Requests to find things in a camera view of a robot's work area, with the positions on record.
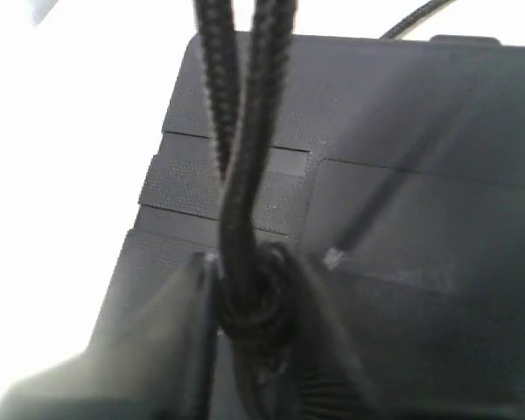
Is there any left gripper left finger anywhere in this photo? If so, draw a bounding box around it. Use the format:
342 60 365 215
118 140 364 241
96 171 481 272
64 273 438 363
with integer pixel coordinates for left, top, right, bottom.
0 253 218 419

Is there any black cord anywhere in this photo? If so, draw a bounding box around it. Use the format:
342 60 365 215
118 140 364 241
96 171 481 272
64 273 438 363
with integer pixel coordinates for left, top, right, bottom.
192 0 438 395

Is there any black plastic carrying case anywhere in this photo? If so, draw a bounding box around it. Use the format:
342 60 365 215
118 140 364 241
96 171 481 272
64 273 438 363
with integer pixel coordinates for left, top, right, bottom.
83 34 525 420

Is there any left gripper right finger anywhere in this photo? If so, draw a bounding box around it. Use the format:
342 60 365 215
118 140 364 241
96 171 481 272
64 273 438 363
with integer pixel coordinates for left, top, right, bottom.
285 255 396 419

